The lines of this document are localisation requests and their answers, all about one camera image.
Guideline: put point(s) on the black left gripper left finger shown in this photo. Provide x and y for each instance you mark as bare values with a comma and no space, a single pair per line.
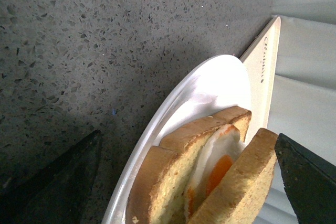
59,192

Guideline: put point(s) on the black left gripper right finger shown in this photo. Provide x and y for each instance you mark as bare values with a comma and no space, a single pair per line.
309,181

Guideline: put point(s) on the bread slice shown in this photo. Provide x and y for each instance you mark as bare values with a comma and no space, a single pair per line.
157,194
242,192

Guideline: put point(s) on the white oval plate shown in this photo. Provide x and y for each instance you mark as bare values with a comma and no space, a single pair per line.
217,83

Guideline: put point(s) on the grey-white curtain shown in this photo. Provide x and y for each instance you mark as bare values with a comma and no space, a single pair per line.
303,100

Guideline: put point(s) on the fried egg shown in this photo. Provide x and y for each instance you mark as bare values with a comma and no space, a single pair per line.
214,160

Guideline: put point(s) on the beige rabbit tray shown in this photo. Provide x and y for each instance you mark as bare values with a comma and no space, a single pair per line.
260,62

